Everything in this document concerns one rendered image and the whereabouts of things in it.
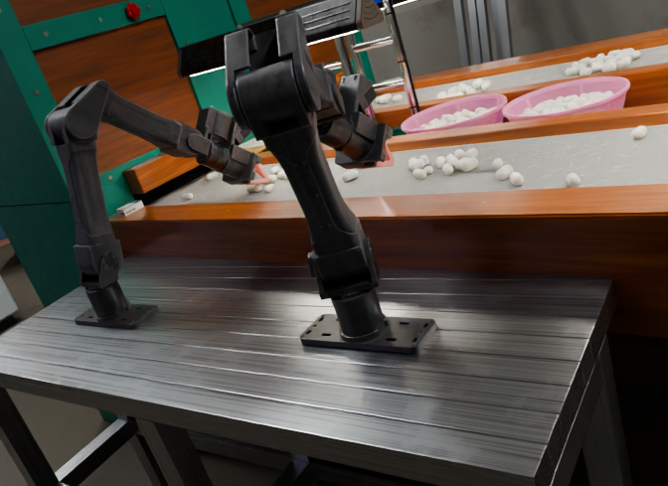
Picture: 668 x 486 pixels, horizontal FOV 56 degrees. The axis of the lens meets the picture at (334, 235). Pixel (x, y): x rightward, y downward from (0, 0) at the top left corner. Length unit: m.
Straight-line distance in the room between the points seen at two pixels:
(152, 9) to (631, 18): 2.63
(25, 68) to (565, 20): 2.93
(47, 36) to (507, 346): 1.36
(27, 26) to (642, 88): 1.45
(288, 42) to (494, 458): 0.48
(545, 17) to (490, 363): 3.26
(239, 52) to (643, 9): 3.22
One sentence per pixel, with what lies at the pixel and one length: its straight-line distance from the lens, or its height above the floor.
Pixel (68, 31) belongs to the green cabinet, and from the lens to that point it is 1.80.
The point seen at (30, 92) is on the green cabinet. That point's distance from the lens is 1.73.
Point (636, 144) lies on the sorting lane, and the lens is 1.19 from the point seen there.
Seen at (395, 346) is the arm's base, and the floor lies 0.68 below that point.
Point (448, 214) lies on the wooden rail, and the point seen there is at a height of 0.76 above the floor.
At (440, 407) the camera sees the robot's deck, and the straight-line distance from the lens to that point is 0.74.
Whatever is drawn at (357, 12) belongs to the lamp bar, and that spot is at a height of 1.07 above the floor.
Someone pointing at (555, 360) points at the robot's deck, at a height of 0.67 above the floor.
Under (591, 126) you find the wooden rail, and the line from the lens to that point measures 1.30.
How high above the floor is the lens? 1.12
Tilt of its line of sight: 20 degrees down
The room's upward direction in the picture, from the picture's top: 18 degrees counter-clockwise
